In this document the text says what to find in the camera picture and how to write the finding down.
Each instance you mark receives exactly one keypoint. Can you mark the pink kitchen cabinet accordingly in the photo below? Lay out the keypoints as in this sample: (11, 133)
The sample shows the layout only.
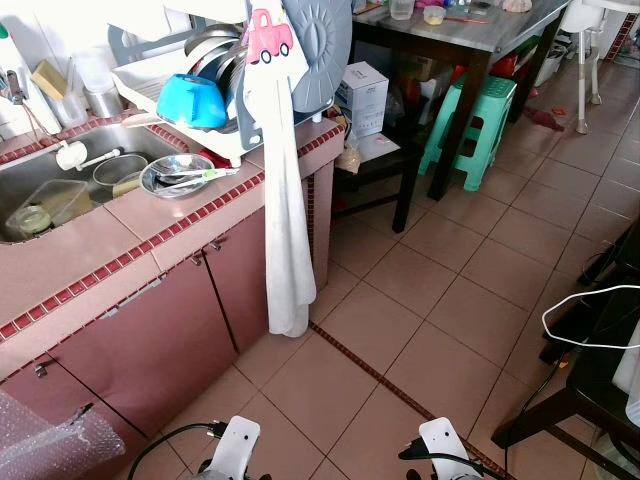
(150, 330)

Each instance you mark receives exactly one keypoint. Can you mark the steel pot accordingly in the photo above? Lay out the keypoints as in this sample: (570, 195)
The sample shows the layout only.
(115, 170)

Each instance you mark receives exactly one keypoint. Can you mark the steel plate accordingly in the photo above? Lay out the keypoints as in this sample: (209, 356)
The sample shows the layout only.
(215, 45)

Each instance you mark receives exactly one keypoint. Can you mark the dark wooden furniture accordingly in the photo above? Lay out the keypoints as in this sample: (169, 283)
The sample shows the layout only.
(590, 390)

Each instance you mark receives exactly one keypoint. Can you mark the dark low side table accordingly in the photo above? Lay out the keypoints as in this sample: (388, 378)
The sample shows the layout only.
(385, 165)

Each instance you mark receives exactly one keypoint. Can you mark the white cardboard box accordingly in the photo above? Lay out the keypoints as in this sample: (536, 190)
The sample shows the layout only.
(362, 95)

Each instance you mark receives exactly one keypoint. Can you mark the dark table with metal top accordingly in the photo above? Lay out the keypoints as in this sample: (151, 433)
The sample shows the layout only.
(500, 20)

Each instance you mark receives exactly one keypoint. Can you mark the wide steel bowl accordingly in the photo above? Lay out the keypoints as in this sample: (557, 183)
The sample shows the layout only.
(165, 188)

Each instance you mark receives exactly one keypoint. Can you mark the clear drinking cup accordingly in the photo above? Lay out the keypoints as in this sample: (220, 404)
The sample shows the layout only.
(402, 8)

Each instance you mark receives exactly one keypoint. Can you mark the clear bubble wrap sheet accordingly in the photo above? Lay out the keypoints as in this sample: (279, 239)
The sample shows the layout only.
(50, 445)

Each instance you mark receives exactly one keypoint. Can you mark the white dish rack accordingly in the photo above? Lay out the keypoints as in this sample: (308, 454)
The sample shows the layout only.
(150, 75)

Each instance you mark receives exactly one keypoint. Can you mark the steel sink basin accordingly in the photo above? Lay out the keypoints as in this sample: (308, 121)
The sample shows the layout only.
(130, 140)

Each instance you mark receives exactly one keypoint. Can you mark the steel cup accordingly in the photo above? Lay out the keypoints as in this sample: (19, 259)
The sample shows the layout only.
(103, 100)

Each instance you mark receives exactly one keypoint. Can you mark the white plastic ladle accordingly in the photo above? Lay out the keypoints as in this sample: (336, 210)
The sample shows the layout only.
(70, 155)

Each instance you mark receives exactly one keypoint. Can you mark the white towel with pink car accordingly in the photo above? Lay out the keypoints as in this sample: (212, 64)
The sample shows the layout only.
(288, 250)

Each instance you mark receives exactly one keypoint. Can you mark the blue plastic pot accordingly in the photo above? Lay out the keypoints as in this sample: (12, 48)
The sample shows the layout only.
(190, 100)

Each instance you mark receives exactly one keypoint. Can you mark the green plastic stool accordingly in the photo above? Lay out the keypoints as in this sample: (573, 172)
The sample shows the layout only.
(485, 120)

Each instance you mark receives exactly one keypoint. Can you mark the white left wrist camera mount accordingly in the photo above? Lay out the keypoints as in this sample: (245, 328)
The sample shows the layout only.
(235, 445)

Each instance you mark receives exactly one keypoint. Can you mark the red object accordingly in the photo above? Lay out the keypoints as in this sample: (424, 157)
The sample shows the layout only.
(545, 118)

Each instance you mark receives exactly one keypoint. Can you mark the white plastic tub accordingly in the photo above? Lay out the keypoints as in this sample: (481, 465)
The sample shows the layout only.
(628, 390)

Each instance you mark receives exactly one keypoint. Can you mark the tan sponge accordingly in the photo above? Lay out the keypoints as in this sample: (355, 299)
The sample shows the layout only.
(48, 78)

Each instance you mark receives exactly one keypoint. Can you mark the grey round plastic cover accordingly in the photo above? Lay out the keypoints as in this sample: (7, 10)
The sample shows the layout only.
(325, 50)

